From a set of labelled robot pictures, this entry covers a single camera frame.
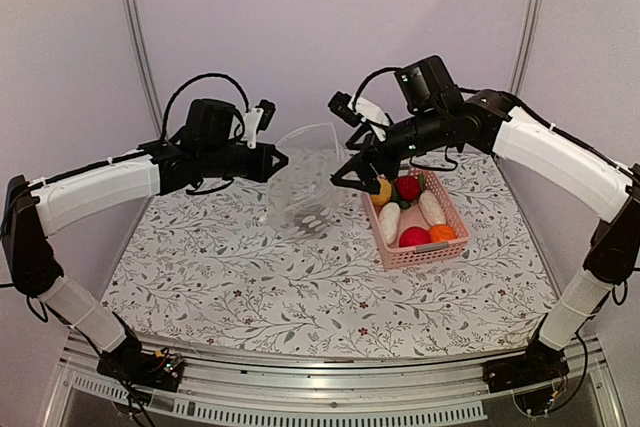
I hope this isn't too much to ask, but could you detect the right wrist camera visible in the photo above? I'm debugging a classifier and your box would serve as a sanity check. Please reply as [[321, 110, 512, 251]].
[[328, 91, 392, 129]]

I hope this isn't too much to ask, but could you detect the right aluminium frame post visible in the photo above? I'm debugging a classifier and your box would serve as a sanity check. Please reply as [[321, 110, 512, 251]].
[[508, 0, 543, 97]]

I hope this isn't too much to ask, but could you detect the aluminium frame post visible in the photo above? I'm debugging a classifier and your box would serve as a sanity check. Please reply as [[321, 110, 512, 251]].
[[122, 0, 163, 137], [508, 0, 543, 97]]

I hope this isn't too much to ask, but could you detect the white toy radish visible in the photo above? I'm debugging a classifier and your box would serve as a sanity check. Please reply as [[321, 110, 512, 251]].
[[418, 190, 447, 226], [378, 202, 401, 246]]

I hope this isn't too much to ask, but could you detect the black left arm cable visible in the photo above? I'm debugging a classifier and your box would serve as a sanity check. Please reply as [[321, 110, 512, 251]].
[[158, 73, 250, 141]]

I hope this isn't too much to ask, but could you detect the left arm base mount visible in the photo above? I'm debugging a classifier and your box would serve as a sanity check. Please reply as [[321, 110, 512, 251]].
[[97, 342, 185, 392]]

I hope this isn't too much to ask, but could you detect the pink plastic basket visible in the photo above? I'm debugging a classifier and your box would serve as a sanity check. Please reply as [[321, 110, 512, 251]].
[[361, 167, 470, 269]]

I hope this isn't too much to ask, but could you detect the left aluminium frame post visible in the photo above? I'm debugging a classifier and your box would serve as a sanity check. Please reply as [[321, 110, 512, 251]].
[[122, 0, 163, 137]]

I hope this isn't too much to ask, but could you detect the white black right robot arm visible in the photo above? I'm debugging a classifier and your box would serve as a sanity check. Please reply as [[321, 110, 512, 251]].
[[328, 55, 639, 383]]

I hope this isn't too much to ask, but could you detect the aluminium front rail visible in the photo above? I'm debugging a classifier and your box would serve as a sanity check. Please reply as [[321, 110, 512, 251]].
[[42, 334, 630, 426]]

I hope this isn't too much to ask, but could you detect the clear zip top bag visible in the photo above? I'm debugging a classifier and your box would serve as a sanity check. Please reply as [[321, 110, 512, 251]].
[[264, 123, 343, 240]]

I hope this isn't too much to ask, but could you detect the white toy radish right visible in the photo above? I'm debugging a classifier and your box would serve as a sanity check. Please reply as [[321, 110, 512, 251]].
[[418, 190, 447, 226]]

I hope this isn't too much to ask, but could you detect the red toy tomato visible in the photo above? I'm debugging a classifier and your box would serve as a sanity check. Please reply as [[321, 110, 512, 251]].
[[398, 226, 432, 248]]

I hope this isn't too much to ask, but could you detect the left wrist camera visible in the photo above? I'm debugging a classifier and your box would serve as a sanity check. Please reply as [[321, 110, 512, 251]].
[[243, 99, 276, 149]]

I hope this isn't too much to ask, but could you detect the red toy strawberry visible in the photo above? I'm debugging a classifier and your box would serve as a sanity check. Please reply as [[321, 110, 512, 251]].
[[395, 175, 422, 202]]

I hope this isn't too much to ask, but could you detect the yellow toy fruit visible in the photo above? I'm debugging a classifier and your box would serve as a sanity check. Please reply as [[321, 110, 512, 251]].
[[370, 177, 393, 207]]

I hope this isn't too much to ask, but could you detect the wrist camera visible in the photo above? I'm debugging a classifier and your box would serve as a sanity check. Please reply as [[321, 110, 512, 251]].
[[328, 91, 392, 129], [243, 99, 276, 149]]

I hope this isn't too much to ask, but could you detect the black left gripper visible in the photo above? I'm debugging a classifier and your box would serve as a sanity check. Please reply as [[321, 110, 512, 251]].
[[201, 141, 288, 182]]

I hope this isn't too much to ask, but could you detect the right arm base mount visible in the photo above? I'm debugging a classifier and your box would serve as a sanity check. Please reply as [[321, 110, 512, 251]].
[[482, 344, 570, 393]]

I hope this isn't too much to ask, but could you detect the floral patterned table mat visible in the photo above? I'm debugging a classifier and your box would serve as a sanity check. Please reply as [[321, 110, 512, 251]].
[[102, 152, 556, 357]]

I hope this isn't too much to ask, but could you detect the white toy radish left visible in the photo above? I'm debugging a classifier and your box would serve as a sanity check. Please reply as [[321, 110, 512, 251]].
[[378, 202, 401, 246]]

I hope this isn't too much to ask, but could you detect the orange toy fruit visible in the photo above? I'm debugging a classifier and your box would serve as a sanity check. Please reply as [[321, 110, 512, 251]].
[[429, 224, 457, 243]]

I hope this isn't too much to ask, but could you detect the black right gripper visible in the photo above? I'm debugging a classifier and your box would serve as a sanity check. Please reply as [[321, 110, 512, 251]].
[[331, 105, 449, 192]]

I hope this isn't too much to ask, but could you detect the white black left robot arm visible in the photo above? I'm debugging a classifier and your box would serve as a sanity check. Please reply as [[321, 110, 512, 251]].
[[1, 99, 288, 381]]

